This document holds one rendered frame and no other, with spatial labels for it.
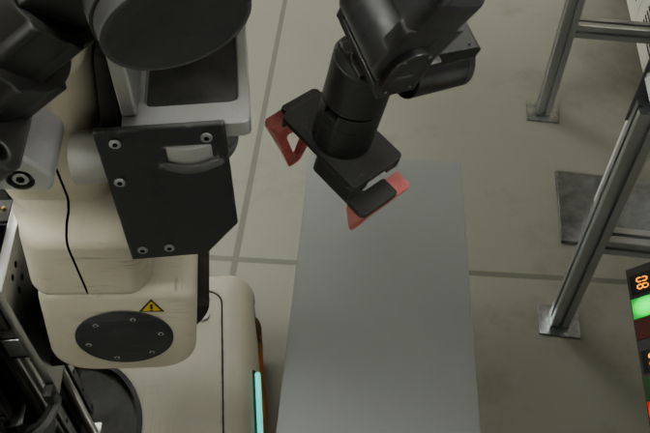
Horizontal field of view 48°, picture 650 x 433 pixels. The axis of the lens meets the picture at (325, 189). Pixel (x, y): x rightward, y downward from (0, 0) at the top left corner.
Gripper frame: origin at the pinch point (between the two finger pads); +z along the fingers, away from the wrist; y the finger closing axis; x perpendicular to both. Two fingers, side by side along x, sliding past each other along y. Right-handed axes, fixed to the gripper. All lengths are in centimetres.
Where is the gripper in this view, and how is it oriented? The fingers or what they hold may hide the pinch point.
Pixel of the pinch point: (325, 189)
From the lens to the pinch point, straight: 76.2
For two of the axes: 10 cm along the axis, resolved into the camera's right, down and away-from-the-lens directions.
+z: -1.8, 5.6, 8.1
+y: -6.6, -6.8, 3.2
